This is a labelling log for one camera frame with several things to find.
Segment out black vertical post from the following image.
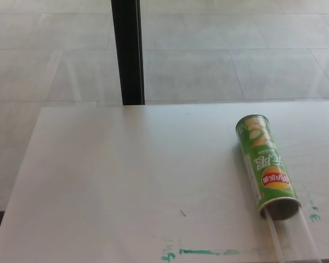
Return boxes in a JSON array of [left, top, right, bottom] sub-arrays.
[[111, 0, 146, 106]]

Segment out clear plastic chips tray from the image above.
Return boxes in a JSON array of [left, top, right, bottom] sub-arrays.
[[264, 205, 322, 263]]

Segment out green Lay's chips can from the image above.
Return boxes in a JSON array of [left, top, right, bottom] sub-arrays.
[[235, 114, 302, 221]]

